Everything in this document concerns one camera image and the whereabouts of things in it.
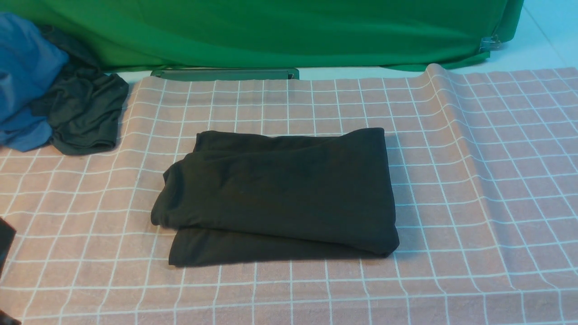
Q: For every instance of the gray long-sleeved shirt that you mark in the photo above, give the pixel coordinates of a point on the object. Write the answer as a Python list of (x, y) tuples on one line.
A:
[(243, 198)]

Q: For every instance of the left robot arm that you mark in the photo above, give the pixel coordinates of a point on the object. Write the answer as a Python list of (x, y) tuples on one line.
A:
[(7, 234)]

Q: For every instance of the metal backdrop bar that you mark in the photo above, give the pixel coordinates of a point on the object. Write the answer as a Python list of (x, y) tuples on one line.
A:
[(209, 75)]

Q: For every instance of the pink grid table mat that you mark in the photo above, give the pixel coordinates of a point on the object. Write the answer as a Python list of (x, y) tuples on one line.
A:
[(484, 170)]

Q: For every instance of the green backdrop cloth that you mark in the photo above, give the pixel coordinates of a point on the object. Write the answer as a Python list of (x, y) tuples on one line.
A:
[(405, 35)]

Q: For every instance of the dark gray garment pile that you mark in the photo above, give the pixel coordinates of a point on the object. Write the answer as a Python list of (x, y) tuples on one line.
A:
[(83, 105)]

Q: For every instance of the metal binder clip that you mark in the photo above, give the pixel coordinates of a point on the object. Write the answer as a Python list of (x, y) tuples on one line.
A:
[(488, 44)]

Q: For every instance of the blue cloth pile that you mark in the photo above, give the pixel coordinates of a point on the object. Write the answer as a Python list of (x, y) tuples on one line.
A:
[(29, 64)]

